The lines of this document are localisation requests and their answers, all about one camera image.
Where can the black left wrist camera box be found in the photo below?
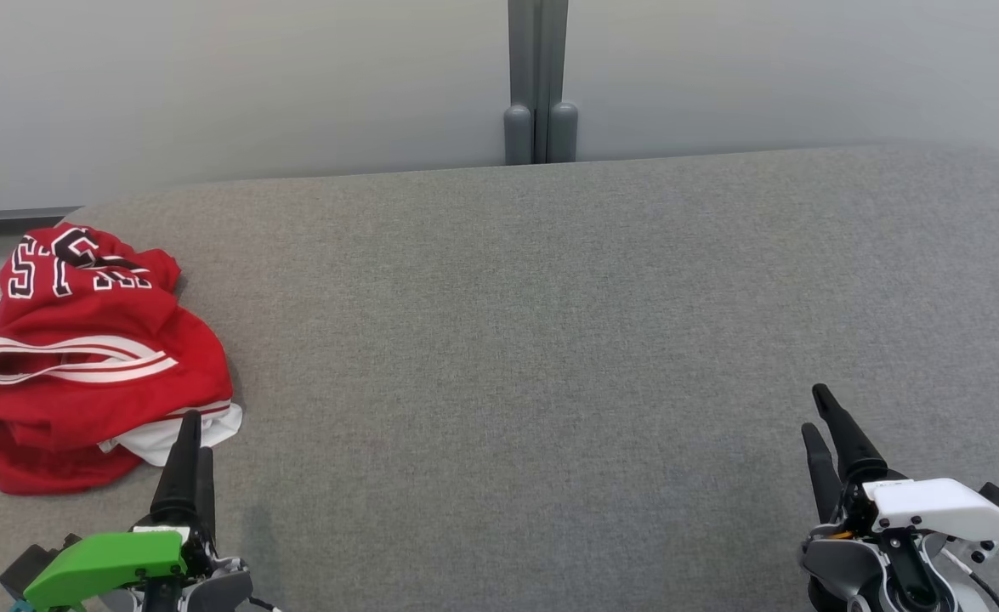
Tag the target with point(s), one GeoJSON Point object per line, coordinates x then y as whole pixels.
{"type": "Point", "coordinates": [25, 568]}

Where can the dark grey partition post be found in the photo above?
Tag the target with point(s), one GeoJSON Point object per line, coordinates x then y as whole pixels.
{"type": "Point", "coordinates": [523, 51]}

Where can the red white basketball jersey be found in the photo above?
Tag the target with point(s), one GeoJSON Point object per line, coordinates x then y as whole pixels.
{"type": "Point", "coordinates": [82, 314]}

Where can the red shorts with white stripe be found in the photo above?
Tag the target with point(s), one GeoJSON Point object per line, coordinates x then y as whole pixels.
{"type": "Point", "coordinates": [31, 467]}

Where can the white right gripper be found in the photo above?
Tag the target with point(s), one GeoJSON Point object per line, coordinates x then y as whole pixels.
{"type": "Point", "coordinates": [933, 506]}

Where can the dark grey wall rail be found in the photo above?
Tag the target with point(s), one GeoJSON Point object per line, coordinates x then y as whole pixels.
{"type": "Point", "coordinates": [6, 215]}

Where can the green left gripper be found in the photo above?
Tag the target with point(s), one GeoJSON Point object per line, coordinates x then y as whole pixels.
{"type": "Point", "coordinates": [99, 561]}

